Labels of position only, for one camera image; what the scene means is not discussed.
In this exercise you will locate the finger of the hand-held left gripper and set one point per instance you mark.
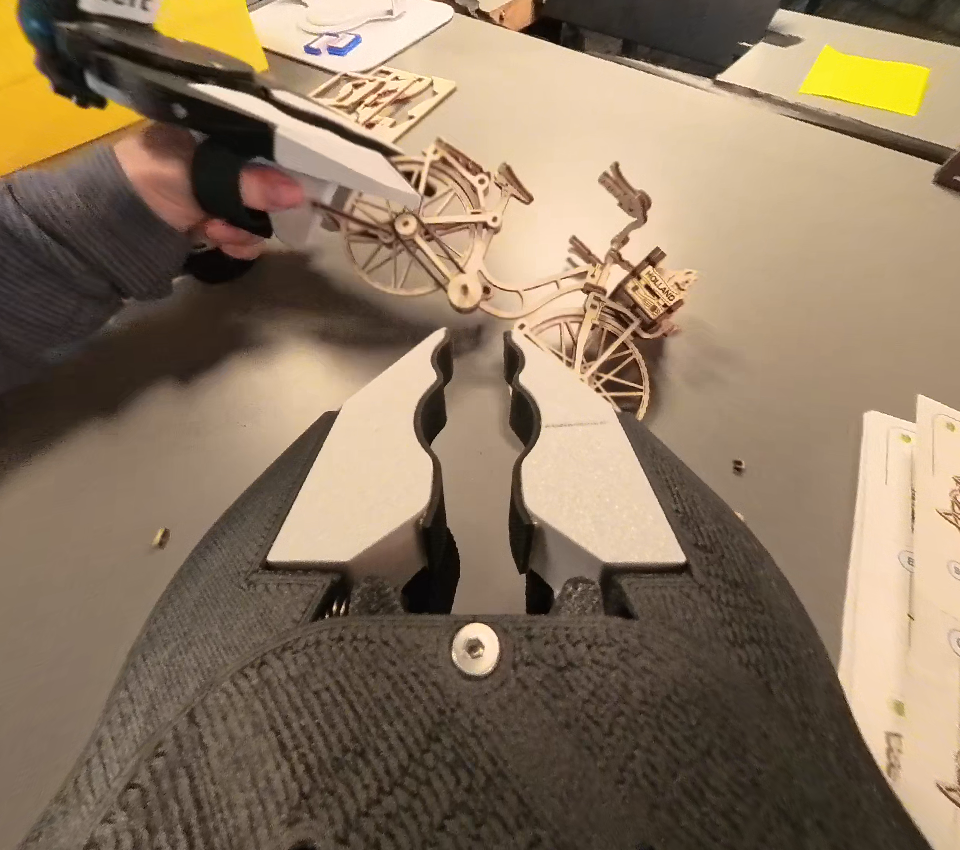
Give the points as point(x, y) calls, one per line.
point(337, 160)

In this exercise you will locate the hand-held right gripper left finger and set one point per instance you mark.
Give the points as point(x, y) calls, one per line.
point(360, 482)

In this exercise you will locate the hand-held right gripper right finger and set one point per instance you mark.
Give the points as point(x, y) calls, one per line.
point(600, 490)

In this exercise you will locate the wooden bicycle model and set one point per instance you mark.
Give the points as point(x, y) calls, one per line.
point(465, 287)

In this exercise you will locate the white instruction booklet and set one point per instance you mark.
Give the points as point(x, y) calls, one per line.
point(900, 565)

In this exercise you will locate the person's left forearm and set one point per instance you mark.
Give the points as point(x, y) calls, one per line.
point(67, 250)

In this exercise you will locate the wooden parts sheet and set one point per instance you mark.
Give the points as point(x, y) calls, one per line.
point(420, 104)

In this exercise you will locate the dark model kit box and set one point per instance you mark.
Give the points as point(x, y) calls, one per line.
point(949, 171)

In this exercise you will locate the person's left hand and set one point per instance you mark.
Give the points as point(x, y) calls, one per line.
point(161, 182)

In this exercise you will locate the yellow plastic bin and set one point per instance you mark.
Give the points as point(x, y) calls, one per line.
point(45, 115)

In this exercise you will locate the small blue white object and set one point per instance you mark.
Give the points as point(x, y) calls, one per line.
point(334, 44)

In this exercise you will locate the small pale wooden bit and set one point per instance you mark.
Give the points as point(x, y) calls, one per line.
point(160, 536)

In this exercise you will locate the yellow sticky note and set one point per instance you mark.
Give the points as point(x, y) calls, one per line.
point(862, 81)

